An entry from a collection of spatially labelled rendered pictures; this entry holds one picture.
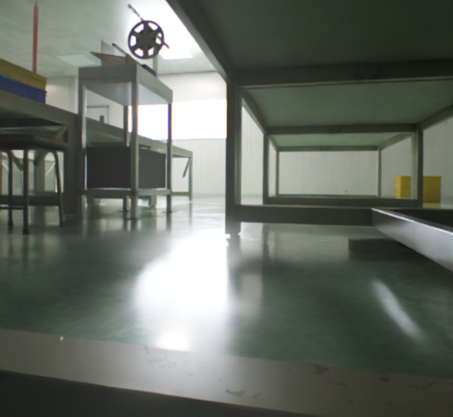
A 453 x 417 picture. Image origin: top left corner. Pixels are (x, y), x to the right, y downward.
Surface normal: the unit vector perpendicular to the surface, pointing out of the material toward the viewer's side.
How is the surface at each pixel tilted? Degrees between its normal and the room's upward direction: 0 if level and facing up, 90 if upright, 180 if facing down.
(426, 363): 0
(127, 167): 90
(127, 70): 90
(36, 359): 0
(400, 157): 90
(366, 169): 90
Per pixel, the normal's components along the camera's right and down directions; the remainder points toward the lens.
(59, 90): -0.21, 0.01
